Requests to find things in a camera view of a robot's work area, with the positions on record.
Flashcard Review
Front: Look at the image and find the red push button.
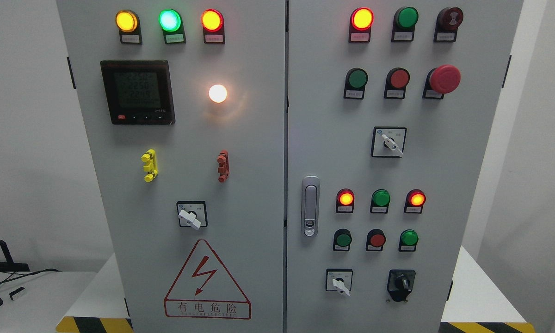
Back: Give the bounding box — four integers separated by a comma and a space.
383, 67, 410, 99
365, 229, 387, 252

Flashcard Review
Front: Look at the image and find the yellow indicator light top left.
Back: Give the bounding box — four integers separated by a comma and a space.
116, 9, 142, 45

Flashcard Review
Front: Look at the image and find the white selector switch lower right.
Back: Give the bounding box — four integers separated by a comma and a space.
325, 268, 353, 296

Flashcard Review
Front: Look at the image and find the dark red buzzer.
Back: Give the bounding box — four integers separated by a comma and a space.
433, 7, 464, 43

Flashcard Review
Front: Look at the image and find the green lit indicator light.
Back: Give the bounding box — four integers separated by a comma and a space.
158, 9, 186, 44

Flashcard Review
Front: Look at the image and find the red lit indicator top right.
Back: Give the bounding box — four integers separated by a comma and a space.
349, 7, 374, 43

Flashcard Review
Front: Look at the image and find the green push button upper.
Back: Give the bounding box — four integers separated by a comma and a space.
344, 68, 368, 99

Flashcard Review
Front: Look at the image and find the red push button upper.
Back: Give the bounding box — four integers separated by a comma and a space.
383, 67, 410, 99

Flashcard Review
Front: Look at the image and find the red lit indicator light left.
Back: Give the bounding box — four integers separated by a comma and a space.
201, 8, 225, 44

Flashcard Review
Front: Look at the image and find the white selector switch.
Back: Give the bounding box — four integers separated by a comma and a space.
325, 268, 353, 296
371, 126, 407, 158

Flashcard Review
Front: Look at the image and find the green push button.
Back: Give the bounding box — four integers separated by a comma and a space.
333, 229, 353, 252
344, 68, 368, 99
398, 229, 419, 252

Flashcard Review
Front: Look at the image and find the red terminal connector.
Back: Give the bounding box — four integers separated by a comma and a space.
216, 149, 230, 183

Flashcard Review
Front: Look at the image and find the black cable on table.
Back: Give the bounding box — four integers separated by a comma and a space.
0, 268, 62, 291

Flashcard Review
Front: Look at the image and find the red push button lower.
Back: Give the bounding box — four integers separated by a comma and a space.
365, 229, 387, 252

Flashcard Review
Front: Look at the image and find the green indicator light middle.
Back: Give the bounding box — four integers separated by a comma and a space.
370, 188, 390, 214

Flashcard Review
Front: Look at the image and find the black digital power meter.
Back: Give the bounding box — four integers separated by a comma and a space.
100, 60, 175, 126

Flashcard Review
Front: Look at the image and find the green push button lower right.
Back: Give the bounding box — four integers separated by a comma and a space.
398, 229, 419, 252

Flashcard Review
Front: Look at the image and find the grey electrical control cabinet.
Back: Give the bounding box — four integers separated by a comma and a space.
57, 0, 523, 333

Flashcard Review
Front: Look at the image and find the white lit indicator light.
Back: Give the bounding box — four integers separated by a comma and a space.
208, 84, 228, 104

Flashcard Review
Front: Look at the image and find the black device with antenna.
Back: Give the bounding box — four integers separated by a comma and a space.
0, 240, 31, 272

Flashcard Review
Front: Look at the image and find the red emergency stop mushroom button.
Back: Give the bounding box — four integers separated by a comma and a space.
423, 64, 461, 100

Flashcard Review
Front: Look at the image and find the red lit indicator middle left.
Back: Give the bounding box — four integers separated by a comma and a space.
335, 188, 354, 213

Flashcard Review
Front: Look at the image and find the silver cabinet door handle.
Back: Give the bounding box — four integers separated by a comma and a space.
301, 176, 320, 237

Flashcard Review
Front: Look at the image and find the small white black adapter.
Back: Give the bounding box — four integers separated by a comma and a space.
9, 287, 26, 301

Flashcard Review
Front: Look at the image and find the green indicator light top right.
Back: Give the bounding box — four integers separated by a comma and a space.
391, 6, 419, 42

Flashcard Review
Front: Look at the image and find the black rotary knob switch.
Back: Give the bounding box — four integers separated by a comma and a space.
387, 269, 416, 302

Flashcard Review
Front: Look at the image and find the yellow terminal connector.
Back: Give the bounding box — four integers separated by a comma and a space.
141, 149, 158, 183

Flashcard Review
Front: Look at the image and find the white selector switch upper right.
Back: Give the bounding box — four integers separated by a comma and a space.
371, 126, 407, 158

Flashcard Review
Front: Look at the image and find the white selector switch left door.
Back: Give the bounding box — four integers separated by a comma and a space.
176, 201, 208, 230

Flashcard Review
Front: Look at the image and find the green push button lower left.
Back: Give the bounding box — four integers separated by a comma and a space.
333, 229, 353, 252

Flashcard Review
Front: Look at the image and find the red electrical hazard warning sticker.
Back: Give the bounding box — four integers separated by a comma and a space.
165, 239, 251, 320

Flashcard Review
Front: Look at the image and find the red lit indicator middle right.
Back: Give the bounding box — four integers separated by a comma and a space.
404, 188, 427, 214

